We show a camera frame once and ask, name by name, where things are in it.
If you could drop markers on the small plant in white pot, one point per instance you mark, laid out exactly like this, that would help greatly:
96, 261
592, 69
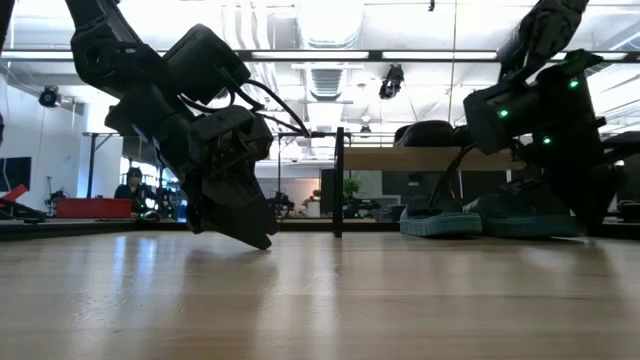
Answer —
313, 205

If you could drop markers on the silver ceiling air duct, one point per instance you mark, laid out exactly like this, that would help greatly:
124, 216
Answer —
327, 30

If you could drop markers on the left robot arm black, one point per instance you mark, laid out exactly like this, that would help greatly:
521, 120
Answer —
115, 55

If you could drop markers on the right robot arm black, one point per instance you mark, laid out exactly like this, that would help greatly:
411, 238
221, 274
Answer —
540, 30

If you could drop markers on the green potted plant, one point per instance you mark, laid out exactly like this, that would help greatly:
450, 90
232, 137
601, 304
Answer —
351, 190

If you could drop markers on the black background robot arm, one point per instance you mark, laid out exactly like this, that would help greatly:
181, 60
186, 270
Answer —
281, 205

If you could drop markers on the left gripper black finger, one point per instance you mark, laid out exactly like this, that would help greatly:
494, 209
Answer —
245, 222
194, 205

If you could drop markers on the black wall monitor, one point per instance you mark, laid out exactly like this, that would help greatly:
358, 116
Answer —
15, 173

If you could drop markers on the person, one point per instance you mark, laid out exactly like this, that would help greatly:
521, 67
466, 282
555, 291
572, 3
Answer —
134, 190

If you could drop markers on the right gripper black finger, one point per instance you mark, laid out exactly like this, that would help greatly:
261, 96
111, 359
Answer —
527, 189
592, 207

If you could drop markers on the black background frame stand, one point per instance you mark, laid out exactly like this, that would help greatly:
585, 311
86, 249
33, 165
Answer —
91, 165

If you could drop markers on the small red tilted panel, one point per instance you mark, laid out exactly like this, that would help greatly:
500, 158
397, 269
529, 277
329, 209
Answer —
15, 193

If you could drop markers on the black overhead camera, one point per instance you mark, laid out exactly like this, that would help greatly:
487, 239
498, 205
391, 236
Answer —
391, 82

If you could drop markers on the teal slide sandal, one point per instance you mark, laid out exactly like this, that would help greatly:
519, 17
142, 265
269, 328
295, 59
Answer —
440, 224
525, 222

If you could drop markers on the red plastic bin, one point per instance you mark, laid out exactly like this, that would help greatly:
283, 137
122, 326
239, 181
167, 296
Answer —
94, 208

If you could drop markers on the black table edge rail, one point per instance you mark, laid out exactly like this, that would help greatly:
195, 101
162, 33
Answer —
75, 229

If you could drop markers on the overhead frame bar with lights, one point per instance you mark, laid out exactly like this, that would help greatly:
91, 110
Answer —
310, 55

